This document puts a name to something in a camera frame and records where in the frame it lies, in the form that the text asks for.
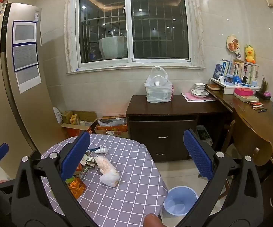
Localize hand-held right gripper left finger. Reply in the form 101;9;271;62
11;131;99;227

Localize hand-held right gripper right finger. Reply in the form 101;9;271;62
174;130;264;227

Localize green white printed wrapper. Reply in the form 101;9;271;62
83;154;97;169

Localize person's right hand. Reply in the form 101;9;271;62
145;213;163;227

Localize green crumpled wrapper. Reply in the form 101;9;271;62
78;167;90;179

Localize white box under desk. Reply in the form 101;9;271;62
196;125;213;147

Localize open cardboard box with packets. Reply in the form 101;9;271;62
61;111;98;138

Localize orange foil wrapper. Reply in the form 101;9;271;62
66;177;87;199

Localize white crumpled plastic bag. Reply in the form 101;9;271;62
96;155;120;187

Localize white paper bag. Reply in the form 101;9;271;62
53;107;63;124

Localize dark wooden drawer cabinet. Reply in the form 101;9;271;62
126;95;229;162

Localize blue plastic bin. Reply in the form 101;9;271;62
163;186;198;216

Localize beige refrigerator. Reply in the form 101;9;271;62
0;2;67;182

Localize table with checked grey tablecloth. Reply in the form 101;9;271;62
41;134;169;227

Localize wooden chair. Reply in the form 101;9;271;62
221;107;273;206

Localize pink placemat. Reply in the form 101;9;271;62
181;92;216;102

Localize stack of white bowls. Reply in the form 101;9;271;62
194;83;206;94

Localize brown wooden desk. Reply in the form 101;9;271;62
206;84;273;218

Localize white desk shelf riser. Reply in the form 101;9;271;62
210;78;261;90

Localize thick book under pink box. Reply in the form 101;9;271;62
233;94;260;103

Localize row of coloured markers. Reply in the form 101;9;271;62
246;100;268;113

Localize clear plastic bag with bottles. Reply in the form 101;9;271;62
145;66;175;103

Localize pink box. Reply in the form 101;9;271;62
234;87;254;96

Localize plain white paper sheet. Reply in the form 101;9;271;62
15;65;42;93

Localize black pen holder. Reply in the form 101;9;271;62
256;76;271;100

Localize row of books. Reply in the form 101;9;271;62
215;60;260;86

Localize blue framed paper sheet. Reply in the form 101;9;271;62
12;44;39;72
12;20;37;45

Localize yellow duck plush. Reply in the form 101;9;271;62
245;44;256;64

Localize white framed sliding window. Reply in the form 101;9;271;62
67;0;204;76

